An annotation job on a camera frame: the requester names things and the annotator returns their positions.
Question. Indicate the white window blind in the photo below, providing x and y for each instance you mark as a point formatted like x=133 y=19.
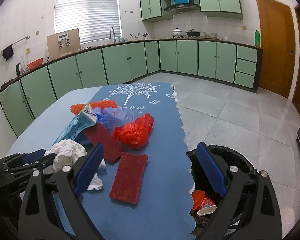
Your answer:
x=94 y=19

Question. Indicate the black wok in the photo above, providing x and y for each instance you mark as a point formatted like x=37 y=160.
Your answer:
x=193 y=34

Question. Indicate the green lower kitchen cabinets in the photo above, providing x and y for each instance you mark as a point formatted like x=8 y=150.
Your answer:
x=25 y=98

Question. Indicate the white paper cup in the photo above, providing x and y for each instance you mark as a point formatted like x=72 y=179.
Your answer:
x=207 y=210

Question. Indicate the blue tree-print table mat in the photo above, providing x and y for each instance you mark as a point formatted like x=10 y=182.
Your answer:
x=163 y=209

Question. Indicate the red plastic bag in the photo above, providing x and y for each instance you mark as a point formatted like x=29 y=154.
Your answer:
x=135 y=134

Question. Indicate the blue paper carton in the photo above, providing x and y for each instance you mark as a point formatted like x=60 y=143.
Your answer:
x=84 y=119

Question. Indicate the brown cardboard box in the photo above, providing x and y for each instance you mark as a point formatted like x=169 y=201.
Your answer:
x=62 y=44

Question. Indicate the green bottle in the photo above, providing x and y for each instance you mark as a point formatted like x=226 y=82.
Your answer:
x=257 y=38

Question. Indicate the chrome sink faucet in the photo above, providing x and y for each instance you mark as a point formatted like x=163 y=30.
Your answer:
x=112 y=35

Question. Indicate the orange foam net roll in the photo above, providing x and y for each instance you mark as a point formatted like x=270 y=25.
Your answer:
x=102 y=104

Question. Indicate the range hood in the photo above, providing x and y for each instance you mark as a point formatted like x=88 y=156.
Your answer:
x=183 y=7

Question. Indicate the orange plastic basin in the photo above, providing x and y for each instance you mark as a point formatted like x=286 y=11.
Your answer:
x=35 y=64

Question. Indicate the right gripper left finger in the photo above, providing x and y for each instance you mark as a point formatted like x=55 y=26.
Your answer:
x=39 y=218

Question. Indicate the white tissue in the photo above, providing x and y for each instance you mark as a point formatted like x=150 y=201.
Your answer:
x=67 y=153

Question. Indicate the steel kettle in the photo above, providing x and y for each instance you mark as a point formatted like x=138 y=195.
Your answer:
x=19 y=69

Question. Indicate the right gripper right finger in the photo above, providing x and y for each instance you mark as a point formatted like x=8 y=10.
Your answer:
x=261 y=214

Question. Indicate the wall towel bar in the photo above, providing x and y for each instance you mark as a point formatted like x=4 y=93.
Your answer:
x=24 y=38

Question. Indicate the black trash bin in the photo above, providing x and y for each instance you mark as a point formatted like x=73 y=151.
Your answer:
x=201 y=182

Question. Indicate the light blue table cover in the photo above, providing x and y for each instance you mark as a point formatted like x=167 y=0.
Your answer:
x=44 y=130

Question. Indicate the dark hanging towel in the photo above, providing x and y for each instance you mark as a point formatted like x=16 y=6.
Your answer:
x=7 y=53

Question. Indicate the white cooking pot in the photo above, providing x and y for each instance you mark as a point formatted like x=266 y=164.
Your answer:
x=177 y=33

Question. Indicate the orange foam net sleeve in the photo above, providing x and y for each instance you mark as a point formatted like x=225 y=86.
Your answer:
x=200 y=199

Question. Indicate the blue plastic bag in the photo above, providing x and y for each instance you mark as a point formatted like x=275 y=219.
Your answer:
x=114 y=117

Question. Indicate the red scouring pad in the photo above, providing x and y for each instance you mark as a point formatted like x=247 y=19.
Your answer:
x=128 y=179
x=99 y=134

